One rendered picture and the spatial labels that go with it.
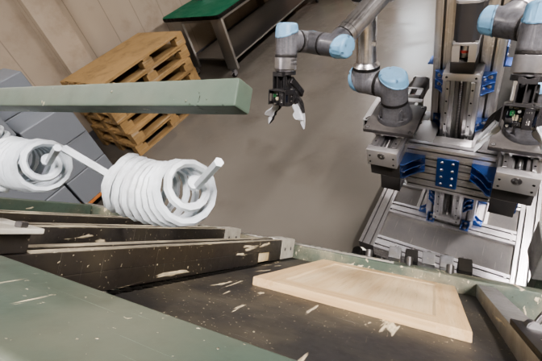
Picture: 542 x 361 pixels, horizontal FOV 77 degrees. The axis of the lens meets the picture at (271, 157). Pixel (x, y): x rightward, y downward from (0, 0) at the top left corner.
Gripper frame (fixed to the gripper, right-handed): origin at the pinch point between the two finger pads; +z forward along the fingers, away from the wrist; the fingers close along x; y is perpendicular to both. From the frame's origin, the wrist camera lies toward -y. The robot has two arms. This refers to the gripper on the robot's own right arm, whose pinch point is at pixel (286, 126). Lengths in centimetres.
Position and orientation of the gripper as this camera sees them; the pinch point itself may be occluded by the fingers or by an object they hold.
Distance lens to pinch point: 125.7
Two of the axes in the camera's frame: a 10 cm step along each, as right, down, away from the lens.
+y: -5.8, 2.3, -7.8
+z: -0.2, 9.5, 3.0
